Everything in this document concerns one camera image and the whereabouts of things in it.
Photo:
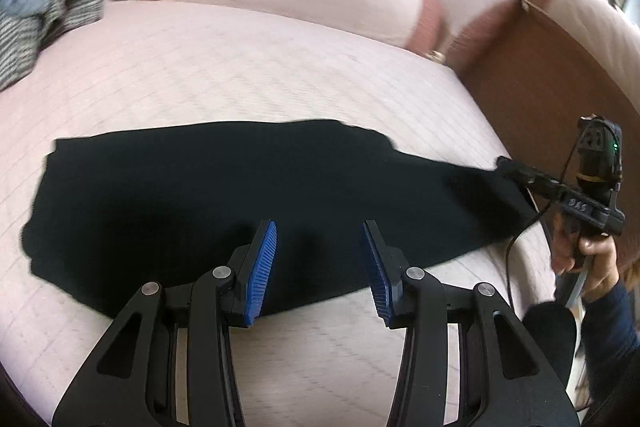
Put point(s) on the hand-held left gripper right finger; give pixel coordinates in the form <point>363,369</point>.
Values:
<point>377,267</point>

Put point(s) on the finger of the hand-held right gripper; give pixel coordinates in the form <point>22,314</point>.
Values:
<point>530,177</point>

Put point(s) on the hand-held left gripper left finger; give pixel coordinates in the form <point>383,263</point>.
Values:
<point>262,257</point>

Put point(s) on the black pants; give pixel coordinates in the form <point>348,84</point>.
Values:
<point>225,202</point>

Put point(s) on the person's right forearm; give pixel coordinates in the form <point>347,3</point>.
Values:
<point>612,337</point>

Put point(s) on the person's right hand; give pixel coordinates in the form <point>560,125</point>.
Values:
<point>595,262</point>

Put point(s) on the pink quilted bed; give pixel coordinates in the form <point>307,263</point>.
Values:
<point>240,72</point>

